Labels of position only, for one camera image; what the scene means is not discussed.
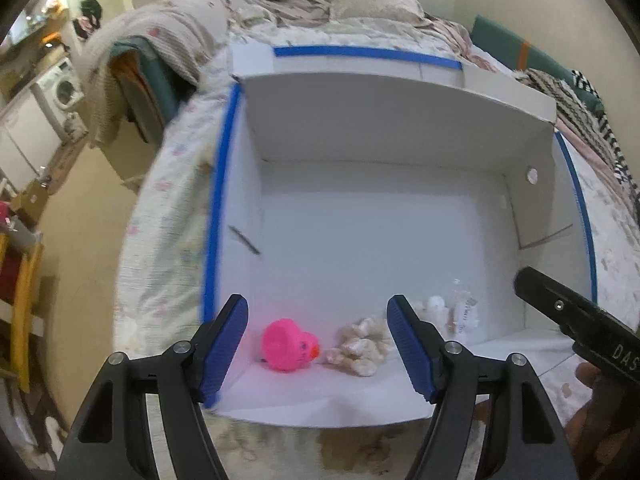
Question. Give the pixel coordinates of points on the cartoon print bed quilt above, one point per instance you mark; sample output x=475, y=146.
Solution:
x=161, y=278

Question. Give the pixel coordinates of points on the person's right hand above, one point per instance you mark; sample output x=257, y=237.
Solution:
x=588, y=375

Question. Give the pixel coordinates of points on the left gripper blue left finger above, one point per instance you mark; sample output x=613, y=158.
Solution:
x=111, y=438

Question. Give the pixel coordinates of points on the black white striped blanket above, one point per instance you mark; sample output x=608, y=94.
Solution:
x=593, y=129

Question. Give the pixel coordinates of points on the pink rubber duck toy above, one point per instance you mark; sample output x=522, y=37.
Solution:
x=285, y=347

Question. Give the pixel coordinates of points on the green sofa cushion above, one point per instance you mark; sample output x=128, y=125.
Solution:
x=518, y=54

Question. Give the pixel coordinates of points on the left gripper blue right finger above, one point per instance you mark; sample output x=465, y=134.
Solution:
x=524, y=438

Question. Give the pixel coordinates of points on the white cabinet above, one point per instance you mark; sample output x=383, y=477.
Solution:
x=28, y=141

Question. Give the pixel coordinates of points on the yellow wooden chair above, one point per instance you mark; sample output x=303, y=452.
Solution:
x=20, y=317

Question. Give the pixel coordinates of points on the white washing machine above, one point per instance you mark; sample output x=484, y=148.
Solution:
x=58, y=91

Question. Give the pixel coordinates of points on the cream fluffy scrunchie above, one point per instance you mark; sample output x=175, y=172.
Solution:
x=364, y=347

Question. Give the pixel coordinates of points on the beige pillow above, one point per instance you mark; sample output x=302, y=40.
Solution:
x=407, y=11

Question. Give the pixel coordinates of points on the white box with blue tape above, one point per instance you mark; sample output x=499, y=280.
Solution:
x=348, y=175

